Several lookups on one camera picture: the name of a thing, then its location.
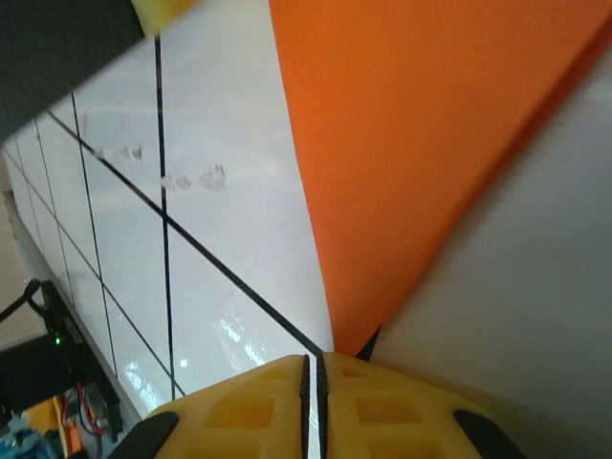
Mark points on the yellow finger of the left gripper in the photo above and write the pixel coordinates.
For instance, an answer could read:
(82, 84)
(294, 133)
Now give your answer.
(57, 43)

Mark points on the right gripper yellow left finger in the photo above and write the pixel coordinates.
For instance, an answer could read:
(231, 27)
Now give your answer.
(239, 416)

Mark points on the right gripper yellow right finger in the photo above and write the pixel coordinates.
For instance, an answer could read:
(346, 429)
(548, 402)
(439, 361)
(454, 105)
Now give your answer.
(392, 421)

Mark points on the orange square paper sheet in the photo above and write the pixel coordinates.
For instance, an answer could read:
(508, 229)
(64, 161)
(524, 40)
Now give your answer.
(406, 119)

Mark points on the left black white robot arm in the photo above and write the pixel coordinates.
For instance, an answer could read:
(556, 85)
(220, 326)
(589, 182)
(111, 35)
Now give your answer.
(28, 373)

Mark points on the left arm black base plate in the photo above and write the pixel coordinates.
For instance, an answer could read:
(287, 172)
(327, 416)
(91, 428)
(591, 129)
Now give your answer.
(69, 330)

